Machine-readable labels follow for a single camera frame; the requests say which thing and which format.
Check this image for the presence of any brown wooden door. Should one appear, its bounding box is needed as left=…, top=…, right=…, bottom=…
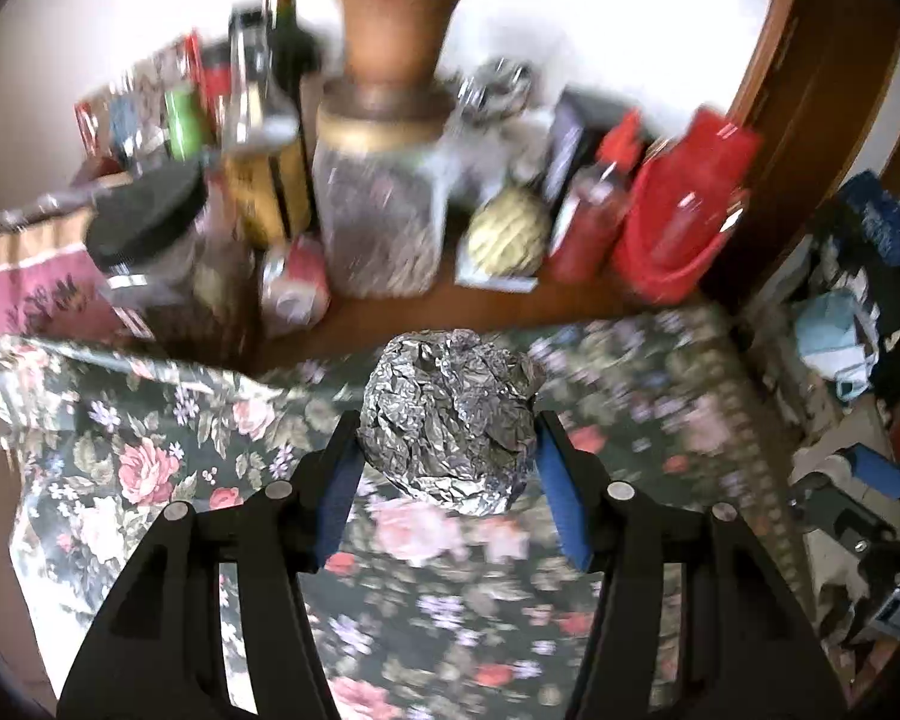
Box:
left=701, top=0, right=900, bottom=314

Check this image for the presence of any green cap bottle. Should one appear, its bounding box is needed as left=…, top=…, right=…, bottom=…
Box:
left=164, top=85, right=208, bottom=161

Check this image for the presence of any snack packet red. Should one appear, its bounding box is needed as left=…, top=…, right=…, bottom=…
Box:
left=73, top=32, right=201, bottom=166

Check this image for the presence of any dark wine bottle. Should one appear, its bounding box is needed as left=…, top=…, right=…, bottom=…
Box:
left=265, top=0, right=322, bottom=106

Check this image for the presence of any wooden table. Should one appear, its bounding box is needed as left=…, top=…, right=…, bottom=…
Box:
left=245, top=262, right=642, bottom=376

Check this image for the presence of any floral green tablecloth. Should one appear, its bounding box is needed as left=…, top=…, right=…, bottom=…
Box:
left=0, top=307, right=811, bottom=718

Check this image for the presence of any yellow label glass bottle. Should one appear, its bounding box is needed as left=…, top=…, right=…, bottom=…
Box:
left=222, top=7, right=313, bottom=249

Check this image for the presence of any red thermos jug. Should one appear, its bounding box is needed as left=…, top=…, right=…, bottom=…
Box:
left=611, top=107, right=763, bottom=305

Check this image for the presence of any brown clay pot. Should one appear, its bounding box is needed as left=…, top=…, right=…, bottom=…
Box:
left=338, top=0, right=460, bottom=88

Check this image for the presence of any red sauce bottle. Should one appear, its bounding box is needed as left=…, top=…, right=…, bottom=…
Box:
left=548, top=109, right=644, bottom=284

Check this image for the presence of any aluminium foil ball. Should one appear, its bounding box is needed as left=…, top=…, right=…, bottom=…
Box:
left=359, top=328, right=546, bottom=517

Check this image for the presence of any clothes pile on rack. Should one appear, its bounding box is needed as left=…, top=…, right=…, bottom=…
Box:
left=793, top=171, right=900, bottom=410

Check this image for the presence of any small red can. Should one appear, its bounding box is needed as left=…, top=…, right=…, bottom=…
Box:
left=260, top=234, right=331, bottom=338

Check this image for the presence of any clear jar with gold lid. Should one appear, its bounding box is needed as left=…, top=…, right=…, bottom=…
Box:
left=312, top=76, right=453, bottom=299

